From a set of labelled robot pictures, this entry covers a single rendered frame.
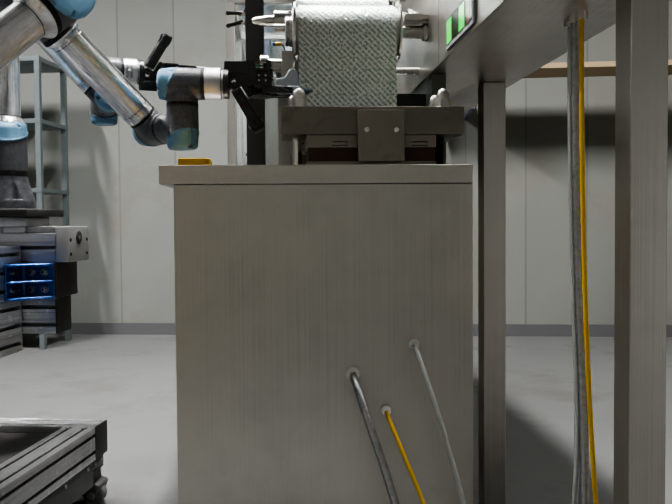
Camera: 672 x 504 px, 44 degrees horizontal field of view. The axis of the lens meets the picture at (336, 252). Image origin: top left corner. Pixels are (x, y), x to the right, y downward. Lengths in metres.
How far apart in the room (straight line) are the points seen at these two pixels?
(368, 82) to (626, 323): 0.96
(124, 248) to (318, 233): 4.31
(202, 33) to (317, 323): 4.37
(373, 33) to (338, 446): 0.97
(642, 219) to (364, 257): 0.64
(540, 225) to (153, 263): 2.68
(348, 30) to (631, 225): 0.97
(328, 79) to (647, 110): 0.90
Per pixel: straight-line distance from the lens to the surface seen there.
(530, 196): 5.69
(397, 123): 1.80
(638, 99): 1.35
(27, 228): 2.23
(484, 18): 1.56
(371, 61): 2.04
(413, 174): 1.76
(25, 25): 1.83
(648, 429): 1.38
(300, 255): 1.73
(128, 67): 2.47
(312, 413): 1.78
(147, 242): 5.92
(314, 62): 2.02
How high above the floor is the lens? 0.78
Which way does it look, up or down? 2 degrees down
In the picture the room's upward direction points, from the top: straight up
